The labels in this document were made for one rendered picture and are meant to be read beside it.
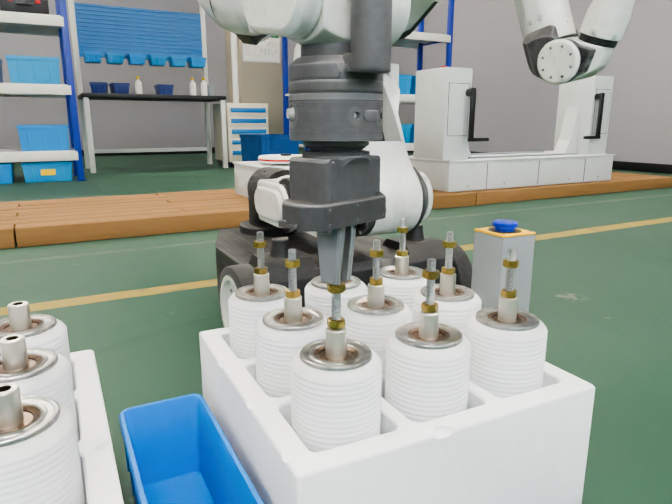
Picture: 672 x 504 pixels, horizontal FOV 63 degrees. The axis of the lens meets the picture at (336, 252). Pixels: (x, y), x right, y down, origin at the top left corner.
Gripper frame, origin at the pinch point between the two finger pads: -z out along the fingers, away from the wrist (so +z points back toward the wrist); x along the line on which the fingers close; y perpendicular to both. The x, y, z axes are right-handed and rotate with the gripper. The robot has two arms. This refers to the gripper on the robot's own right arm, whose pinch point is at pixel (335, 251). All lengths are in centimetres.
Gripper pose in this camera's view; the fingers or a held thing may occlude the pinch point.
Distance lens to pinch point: 54.4
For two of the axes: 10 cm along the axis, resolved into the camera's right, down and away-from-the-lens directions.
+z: 0.0, -9.7, -2.4
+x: 6.7, -1.8, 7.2
